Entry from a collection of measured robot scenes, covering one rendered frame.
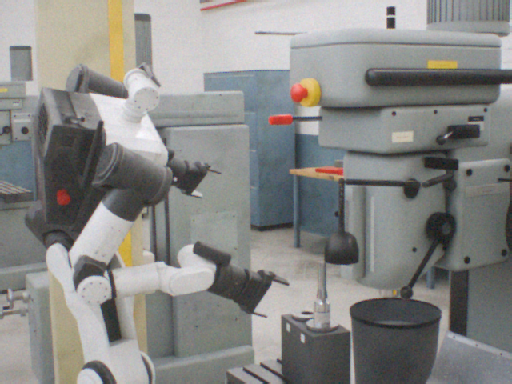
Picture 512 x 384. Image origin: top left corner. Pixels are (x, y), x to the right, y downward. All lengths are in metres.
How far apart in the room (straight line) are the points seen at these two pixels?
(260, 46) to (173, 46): 1.78
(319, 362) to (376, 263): 0.48
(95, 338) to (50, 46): 1.49
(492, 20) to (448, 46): 0.19
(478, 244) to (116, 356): 0.95
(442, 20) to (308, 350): 0.93
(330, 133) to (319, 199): 7.40
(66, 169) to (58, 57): 1.41
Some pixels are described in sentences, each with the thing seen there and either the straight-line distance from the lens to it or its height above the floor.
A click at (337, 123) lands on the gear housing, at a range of 1.65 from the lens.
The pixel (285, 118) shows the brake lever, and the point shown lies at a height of 1.70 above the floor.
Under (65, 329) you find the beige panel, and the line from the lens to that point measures 3.26.
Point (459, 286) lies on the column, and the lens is 2.11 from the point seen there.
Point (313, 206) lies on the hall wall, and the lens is 9.19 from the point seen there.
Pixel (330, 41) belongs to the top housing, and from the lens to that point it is 1.51.
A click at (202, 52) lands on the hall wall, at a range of 11.58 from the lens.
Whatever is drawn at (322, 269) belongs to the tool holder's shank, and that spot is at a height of 1.28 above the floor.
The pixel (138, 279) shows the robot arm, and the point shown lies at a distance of 1.76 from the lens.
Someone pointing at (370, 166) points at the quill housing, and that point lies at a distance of 1.62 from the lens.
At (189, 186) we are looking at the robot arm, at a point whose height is 1.47.
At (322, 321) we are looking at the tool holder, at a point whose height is 1.13.
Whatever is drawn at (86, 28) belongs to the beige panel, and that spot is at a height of 2.04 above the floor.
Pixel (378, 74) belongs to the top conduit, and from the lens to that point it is 1.46.
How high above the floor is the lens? 1.77
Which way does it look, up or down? 8 degrees down
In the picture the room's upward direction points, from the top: 1 degrees counter-clockwise
